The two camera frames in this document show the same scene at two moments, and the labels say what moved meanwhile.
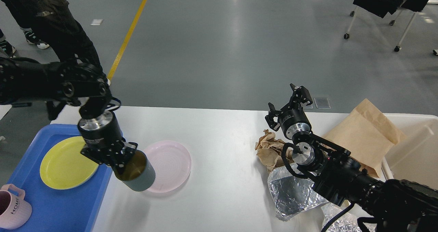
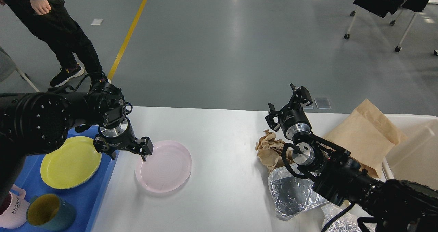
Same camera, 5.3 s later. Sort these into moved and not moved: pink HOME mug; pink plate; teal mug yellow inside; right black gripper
Moved: teal mug yellow inside
Not moved: pink HOME mug; pink plate; right black gripper
